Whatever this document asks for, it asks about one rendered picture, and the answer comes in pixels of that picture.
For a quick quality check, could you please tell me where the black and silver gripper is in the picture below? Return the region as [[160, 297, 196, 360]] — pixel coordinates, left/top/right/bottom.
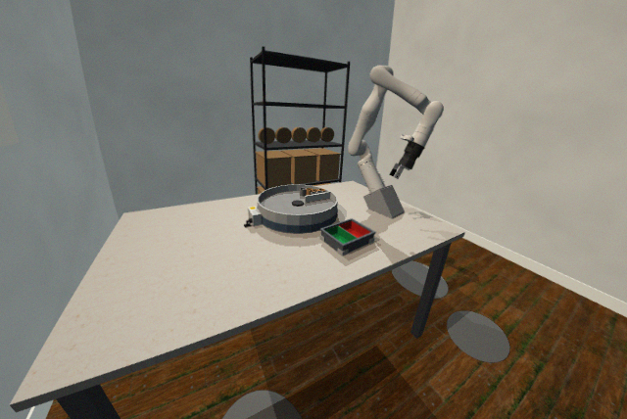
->
[[389, 131, 429, 179]]

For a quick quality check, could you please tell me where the grey round turntable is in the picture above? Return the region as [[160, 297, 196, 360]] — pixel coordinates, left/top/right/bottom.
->
[[244, 184, 338, 234]]

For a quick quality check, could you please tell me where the grey crate with red and green compartments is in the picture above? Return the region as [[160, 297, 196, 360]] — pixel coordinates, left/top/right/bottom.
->
[[320, 218, 374, 256]]

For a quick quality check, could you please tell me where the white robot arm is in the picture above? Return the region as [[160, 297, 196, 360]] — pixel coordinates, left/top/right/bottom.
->
[[348, 66, 444, 193]]

